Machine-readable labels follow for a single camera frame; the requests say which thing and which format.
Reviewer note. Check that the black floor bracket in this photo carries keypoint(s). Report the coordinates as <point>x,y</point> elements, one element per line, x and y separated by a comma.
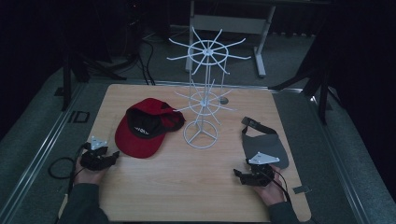
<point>80,116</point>

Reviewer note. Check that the white metal desk frame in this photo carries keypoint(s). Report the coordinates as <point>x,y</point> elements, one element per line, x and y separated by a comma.
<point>230,24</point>

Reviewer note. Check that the person's right hand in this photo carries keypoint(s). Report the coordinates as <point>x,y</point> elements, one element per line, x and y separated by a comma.
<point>271,191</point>

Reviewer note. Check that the person's left hand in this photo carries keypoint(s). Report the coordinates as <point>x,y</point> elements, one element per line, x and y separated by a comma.
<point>88,175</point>

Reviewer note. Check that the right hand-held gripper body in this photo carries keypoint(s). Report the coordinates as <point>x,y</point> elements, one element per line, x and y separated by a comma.
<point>261,169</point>

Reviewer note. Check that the grey tape strip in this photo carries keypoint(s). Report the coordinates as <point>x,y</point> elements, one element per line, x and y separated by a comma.
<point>302,189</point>

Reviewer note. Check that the grey sun visor cap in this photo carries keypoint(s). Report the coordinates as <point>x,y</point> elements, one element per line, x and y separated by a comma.
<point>264,144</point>

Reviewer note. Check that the red baseball cap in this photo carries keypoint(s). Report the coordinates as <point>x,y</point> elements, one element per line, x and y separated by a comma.
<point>140,130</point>

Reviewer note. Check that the metal floor rail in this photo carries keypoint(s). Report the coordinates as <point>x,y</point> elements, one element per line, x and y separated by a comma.
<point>34,161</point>
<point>339,161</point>

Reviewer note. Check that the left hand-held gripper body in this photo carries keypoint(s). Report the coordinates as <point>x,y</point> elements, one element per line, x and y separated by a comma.
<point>93,157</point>

